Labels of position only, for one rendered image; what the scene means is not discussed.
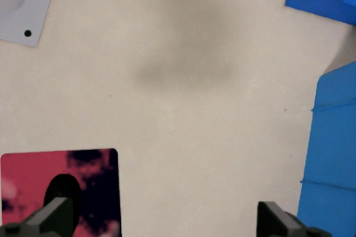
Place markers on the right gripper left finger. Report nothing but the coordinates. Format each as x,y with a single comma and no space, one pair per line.
56,216

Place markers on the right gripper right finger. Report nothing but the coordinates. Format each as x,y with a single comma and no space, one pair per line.
273,221

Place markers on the blue plastic crate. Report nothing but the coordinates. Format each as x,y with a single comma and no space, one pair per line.
331,156

